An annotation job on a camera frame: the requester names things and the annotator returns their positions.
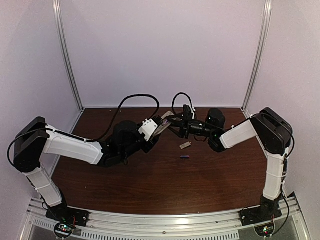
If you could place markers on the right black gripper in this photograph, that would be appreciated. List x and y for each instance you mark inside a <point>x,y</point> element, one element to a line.
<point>185,130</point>

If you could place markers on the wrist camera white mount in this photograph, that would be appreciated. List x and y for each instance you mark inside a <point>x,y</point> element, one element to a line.
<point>189,113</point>
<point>149,126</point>

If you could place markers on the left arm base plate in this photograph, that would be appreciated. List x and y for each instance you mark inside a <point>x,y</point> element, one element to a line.
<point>75,217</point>

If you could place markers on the left aluminium frame post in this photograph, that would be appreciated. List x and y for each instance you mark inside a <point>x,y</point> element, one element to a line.
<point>65,53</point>

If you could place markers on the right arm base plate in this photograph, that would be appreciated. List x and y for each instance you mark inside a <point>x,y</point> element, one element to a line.
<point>258,214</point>

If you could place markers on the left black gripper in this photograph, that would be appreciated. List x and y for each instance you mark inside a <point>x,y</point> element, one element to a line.
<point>147,148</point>

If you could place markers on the grey remote control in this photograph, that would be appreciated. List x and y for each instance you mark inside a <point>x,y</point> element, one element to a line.
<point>162,127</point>

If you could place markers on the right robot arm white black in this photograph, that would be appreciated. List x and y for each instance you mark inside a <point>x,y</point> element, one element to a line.
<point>275,134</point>

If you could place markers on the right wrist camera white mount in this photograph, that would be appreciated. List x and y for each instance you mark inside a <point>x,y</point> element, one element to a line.
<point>189,113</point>

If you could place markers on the right aluminium frame post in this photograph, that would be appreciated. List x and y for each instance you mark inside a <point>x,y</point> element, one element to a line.
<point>264,31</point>

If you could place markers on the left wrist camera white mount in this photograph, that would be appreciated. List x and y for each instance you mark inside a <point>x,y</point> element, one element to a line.
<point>149,126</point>

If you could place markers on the front aluminium rail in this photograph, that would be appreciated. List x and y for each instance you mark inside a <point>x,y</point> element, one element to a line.
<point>223,225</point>

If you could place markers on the grey battery cover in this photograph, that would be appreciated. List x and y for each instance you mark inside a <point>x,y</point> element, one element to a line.
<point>185,145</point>

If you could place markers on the aluminium frame post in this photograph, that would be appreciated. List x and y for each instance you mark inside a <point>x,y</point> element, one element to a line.
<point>65,53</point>
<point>264,31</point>

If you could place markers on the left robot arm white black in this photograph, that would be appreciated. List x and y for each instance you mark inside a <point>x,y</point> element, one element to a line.
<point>39,138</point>

